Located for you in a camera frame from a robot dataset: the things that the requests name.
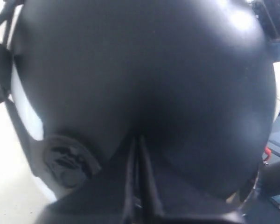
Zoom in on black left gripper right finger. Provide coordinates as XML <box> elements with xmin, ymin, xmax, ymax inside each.
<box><xmin>139</xmin><ymin>136</ymin><xmax>164</xmax><ymax>217</ymax></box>

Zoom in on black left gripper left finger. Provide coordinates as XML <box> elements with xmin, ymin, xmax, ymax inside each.
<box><xmin>121</xmin><ymin>138</ymin><xmax>140</xmax><ymax>224</ymax></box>

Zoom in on black helmet with visor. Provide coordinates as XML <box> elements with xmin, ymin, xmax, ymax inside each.
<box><xmin>0</xmin><ymin>0</ymin><xmax>276</xmax><ymax>204</ymax></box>

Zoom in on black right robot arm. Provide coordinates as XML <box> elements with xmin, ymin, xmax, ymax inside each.
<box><xmin>260</xmin><ymin>161</ymin><xmax>280</xmax><ymax>203</ymax></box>

